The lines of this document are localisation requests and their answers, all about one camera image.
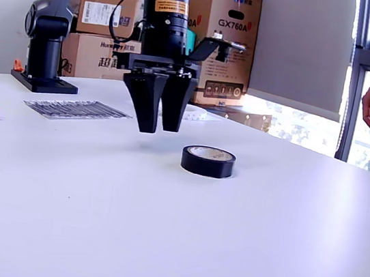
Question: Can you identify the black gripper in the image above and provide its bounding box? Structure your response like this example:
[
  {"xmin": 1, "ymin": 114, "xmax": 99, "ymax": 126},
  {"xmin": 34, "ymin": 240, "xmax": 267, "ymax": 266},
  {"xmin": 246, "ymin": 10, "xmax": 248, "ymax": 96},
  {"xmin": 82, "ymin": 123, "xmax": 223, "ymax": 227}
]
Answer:
[{"xmin": 102, "ymin": 48, "xmax": 203, "ymax": 140}]

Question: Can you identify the white tape roll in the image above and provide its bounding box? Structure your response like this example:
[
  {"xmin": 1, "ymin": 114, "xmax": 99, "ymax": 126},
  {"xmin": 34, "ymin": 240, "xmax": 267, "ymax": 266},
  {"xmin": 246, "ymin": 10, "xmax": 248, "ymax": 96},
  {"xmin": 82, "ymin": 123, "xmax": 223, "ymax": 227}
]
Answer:
[{"xmin": 155, "ymin": 98, "xmax": 210, "ymax": 123}]

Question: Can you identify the black electrical tape roll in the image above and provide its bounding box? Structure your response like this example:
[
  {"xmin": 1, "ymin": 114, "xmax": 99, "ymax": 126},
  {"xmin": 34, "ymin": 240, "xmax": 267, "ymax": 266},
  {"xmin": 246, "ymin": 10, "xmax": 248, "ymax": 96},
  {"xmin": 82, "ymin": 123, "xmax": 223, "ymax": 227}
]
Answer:
[{"xmin": 179, "ymin": 143, "xmax": 238, "ymax": 181}]

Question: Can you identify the blank white paper sheet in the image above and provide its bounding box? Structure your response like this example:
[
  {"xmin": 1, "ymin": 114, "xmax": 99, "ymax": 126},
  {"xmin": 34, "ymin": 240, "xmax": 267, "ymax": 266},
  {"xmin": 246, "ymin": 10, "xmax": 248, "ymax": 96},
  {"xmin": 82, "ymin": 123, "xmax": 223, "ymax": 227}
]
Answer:
[{"xmin": 122, "ymin": 95, "xmax": 226, "ymax": 129}]

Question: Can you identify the teal box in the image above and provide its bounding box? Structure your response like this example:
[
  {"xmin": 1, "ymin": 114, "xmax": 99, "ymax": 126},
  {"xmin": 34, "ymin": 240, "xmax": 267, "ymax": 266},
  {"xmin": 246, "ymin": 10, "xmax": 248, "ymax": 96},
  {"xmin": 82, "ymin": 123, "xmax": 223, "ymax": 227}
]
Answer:
[{"xmin": 176, "ymin": 28, "xmax": 208, "ymax": 103}]

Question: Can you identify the tall GX760A cardboard box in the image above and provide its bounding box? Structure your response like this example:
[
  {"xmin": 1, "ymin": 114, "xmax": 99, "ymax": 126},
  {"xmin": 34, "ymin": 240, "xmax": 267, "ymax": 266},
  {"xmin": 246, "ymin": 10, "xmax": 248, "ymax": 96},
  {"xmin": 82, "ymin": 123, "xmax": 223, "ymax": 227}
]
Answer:
[{"xmin": 172, "ymin": 0, "xmax": 264, "ymax": 112}]

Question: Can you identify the black printed box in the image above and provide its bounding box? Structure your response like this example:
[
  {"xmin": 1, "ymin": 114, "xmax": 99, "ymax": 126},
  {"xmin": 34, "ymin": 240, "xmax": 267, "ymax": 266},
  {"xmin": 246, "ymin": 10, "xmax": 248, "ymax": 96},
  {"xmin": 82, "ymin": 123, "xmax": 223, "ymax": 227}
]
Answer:
[{"xmin": 186, "ymin": 98, "xmax": 274, "ymax": 134}]

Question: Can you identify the black scribbled paper sheet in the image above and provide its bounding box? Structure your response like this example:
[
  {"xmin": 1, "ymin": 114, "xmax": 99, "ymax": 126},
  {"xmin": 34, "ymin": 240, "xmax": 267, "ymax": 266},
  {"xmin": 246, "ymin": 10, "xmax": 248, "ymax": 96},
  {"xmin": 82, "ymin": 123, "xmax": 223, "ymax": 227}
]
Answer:
[{"xmin": 22, "ymin": 91, "xmax": 138, "ymax": 131}]

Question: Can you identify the cardboard box with blue print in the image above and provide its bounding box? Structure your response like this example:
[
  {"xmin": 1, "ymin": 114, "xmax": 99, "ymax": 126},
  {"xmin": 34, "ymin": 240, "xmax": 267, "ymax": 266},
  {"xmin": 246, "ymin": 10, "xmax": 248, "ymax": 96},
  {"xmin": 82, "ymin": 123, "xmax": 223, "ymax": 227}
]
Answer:
[{"xmin": 58, "ymin": 30, "xmax": 144, "ymax": 88}]

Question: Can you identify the grey plastic bag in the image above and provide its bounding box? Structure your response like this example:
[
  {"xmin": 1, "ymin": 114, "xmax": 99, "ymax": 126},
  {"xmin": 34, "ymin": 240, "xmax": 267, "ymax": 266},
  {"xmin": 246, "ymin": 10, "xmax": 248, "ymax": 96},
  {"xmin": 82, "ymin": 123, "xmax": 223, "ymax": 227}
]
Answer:
[{"xmin": 70, "ymin": 0, "xmax": 83, "ymax": 16}]

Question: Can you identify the grey roller blind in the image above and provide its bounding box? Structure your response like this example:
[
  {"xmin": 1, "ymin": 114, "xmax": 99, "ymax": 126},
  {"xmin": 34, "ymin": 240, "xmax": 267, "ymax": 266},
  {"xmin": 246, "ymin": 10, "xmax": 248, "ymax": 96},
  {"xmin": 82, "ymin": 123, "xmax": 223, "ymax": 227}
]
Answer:
[{"xmin": 244, "ymin": 0, "xmax": 360, "ymax": 117}]

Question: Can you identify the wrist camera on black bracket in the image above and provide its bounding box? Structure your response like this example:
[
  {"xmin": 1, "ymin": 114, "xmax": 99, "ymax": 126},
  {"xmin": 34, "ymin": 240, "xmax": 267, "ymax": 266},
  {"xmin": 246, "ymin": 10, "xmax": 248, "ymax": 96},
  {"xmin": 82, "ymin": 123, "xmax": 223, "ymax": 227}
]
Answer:
[{"xmin": 185, "ymin": 32, "xmax": 248, "ymax": 68}]

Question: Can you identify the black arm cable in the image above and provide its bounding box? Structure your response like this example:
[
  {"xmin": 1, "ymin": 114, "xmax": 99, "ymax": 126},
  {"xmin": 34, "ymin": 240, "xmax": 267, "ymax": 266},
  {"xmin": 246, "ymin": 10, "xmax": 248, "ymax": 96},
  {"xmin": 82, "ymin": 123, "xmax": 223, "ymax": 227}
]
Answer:
[{"xmin": 106, "ymin": 0, "xmax": 150, "ymax": 46}]

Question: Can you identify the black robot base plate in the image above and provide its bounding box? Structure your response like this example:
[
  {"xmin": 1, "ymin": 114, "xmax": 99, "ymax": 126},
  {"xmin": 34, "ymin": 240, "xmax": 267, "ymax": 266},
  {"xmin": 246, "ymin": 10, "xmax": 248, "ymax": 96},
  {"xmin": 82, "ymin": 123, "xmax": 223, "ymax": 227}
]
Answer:
[{"xmin": 8, "ymin": 68, "xmax": 81, "ymax": 99}]

